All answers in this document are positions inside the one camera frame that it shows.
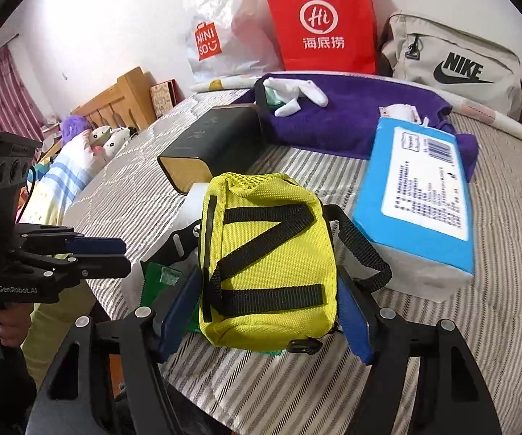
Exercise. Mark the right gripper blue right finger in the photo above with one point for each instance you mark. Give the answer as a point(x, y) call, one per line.
point(382, 340)

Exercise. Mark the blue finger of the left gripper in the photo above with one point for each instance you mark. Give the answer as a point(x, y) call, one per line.
point(95, 246)
point(100, 266)

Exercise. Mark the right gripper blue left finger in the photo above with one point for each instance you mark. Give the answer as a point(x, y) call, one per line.
point(147, 338)

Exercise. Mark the yellow pouch with black straps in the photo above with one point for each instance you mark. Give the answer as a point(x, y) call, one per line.
point(270, 253)

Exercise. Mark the blue tissue pack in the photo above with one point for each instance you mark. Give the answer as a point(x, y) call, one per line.
point(414, 207)

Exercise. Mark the person's left hand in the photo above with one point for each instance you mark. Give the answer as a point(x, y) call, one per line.
point(15, 324)

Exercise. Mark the green foil packet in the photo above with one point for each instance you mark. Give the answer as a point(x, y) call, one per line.
point(156, 279)

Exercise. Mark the light blue striped pillow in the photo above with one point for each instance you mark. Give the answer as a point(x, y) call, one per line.
point(73, 169)

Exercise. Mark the white foam block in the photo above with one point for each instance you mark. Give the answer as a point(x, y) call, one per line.
point(194, 202)

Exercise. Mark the plush toys pile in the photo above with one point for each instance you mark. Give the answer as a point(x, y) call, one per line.
point(101, 144)

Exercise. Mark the wooden headboard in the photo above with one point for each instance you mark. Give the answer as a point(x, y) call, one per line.
point(126, 104)

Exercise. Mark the pink curtain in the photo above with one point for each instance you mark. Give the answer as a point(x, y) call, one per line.
point(18, 113)

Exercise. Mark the dark green rectangular tin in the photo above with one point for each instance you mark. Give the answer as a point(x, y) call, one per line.
point(225, 139)

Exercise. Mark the brown patterned box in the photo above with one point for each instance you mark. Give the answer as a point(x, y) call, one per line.
point(164, 97)

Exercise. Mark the purple towel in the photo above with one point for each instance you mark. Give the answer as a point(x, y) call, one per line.
point(347, 125)

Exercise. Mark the small white cloth item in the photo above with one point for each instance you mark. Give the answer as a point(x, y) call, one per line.
point(404, 112)

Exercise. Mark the white sock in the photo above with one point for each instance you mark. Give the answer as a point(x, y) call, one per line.
point(283, 95)

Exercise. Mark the rolled white patterned mat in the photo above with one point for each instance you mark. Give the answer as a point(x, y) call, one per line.
point(460, 104)

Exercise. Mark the white Miniso plastic bag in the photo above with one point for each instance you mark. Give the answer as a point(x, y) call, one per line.
point(226, 38)

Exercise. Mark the beige Nike backpack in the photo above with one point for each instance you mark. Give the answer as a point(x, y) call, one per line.
point(425, 51)

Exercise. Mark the red paper shopping bag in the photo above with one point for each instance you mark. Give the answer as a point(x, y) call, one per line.
point(326, 35)

